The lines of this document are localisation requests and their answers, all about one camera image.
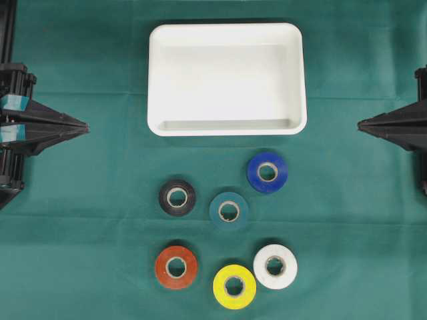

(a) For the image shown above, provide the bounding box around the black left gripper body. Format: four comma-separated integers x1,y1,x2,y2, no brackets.
1,64,37,209

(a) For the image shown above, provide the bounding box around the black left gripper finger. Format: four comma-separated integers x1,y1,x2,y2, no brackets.
1,95,87,128
1,123,89,156

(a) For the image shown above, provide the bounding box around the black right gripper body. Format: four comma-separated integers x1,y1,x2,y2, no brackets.
414,65,427,201

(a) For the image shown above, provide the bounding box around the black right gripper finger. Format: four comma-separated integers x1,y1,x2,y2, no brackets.
358,126,426,151
358,101,426,129

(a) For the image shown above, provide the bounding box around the teal tape roll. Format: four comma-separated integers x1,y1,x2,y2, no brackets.
209,192,249,231

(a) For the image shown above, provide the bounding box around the yellow tape roll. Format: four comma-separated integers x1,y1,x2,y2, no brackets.
212,264,257,310

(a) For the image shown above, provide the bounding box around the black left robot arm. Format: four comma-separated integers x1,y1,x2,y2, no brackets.
1,1,89,208

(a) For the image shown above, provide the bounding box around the black tape roll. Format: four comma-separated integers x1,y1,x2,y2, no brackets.
159,179,196,217

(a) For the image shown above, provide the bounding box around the blue tape roll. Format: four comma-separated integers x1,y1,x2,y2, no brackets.
246,151,288,194

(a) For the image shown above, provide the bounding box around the white tape roll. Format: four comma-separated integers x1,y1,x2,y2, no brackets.
253,244,298,290

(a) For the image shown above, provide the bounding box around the red tape roll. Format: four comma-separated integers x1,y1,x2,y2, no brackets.
154,245,198,290

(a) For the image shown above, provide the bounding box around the green table cloth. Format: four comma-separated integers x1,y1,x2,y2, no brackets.
1,1,426,319

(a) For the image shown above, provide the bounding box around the white plastic tray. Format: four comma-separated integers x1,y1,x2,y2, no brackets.
147,23,308,137

